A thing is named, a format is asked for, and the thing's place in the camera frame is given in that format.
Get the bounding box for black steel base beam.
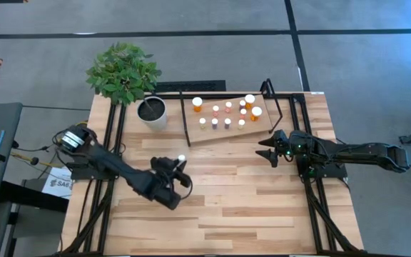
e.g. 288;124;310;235
0;180;70;212

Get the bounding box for black looped cable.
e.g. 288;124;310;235
179;173;193;201

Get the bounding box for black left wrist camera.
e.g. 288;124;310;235
150;156;178;174

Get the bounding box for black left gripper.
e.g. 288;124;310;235
153;160;192;201

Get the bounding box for wooden shelf black metal legs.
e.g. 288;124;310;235
178;77;284;147

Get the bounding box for dark grey side desk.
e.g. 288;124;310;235
0;102;24;210

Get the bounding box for black aluminium crossbar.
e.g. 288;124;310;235
155;91;306;101

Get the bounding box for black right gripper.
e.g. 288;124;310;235
255;128;301;168

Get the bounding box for green leafy plant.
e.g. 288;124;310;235
85;41;163;107

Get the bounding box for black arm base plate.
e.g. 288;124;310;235
295;151;349;180
71;156;121;181

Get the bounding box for black rectangular panel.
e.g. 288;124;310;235
155;79;227;94

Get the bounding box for white printed paper sign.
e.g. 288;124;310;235
41;166;73;199

